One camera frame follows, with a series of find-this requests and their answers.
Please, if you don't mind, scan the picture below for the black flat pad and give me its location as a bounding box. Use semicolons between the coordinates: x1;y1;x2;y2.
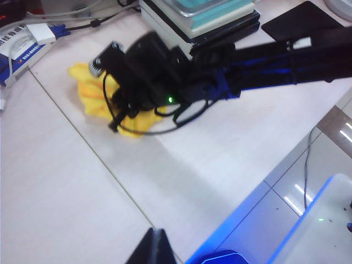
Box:
261;1;352;45

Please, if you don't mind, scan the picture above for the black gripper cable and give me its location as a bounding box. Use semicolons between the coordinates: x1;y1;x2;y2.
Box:
102;70;218;138

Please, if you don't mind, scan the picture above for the digital weighing scale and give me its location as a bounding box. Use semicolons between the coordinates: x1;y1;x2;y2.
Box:
140;2;261;45

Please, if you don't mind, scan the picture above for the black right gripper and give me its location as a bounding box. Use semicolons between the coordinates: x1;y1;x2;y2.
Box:
108;31;199;134

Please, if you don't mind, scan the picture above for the AOC monitor with silver stand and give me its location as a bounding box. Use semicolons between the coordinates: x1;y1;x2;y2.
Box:
162;0;255;18

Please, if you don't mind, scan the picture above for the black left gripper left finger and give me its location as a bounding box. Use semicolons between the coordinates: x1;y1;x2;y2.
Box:
126;227;157;264

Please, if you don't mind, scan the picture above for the blue VGA plug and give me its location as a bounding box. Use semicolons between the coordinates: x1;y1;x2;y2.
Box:
48;24;72;42

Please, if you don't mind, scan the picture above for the yellow rag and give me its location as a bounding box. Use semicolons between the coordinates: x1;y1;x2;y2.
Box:
68;62;168;140

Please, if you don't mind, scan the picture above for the blue rounded cap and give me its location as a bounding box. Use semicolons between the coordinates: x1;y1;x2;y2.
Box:
202;249;246;264

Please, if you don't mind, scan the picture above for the black cable with ferrite bead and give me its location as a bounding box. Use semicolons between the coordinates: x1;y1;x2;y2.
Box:
65;4;144;31

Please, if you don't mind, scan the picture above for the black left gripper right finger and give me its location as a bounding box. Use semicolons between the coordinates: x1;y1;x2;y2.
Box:
157;228;177;264

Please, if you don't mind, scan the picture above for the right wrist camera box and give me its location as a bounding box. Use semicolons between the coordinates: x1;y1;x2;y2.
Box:
89;40;124;78

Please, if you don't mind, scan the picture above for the teal book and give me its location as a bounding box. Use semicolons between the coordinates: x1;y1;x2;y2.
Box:
175;0;255;31

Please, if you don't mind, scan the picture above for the white adapter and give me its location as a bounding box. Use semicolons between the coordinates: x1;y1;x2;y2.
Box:
26;24;55;45

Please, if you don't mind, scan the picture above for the grey cable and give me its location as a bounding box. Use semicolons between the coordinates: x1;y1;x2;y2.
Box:
0;0;144;30

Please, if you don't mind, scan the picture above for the white round object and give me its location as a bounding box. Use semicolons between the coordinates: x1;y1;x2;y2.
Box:
323;0;352;20

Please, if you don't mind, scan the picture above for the white and blue carton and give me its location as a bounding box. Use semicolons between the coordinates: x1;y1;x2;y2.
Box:
0;23;53;89

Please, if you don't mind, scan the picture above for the thin black floor cable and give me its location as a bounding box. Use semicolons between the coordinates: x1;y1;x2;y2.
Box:
302;128;315;214

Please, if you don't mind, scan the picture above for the blue plastic bin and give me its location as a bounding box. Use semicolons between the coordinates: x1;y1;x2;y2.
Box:
185;173;352;264

